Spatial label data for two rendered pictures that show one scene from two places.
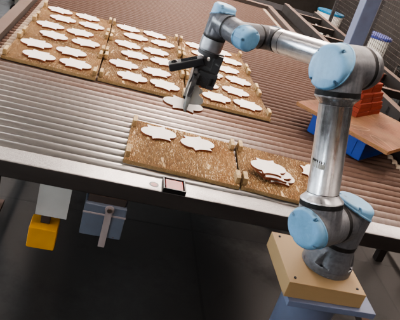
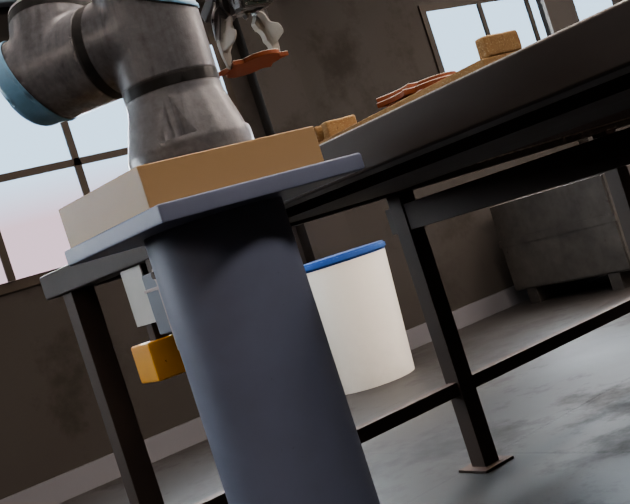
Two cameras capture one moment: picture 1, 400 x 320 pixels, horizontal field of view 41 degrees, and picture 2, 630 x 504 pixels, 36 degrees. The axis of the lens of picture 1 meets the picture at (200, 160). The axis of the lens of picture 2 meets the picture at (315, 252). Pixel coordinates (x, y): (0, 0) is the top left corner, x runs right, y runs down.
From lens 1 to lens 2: 2.11 m
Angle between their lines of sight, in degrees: 70
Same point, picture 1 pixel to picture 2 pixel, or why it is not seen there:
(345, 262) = (140, 121)
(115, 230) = not seen: hidden behind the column
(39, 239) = (143, 365)
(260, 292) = not seen: outside the picture
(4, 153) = not seen: hidden behind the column
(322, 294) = (96, 210)
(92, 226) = (162, 316)
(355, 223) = (89, 18)
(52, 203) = (138, 300)
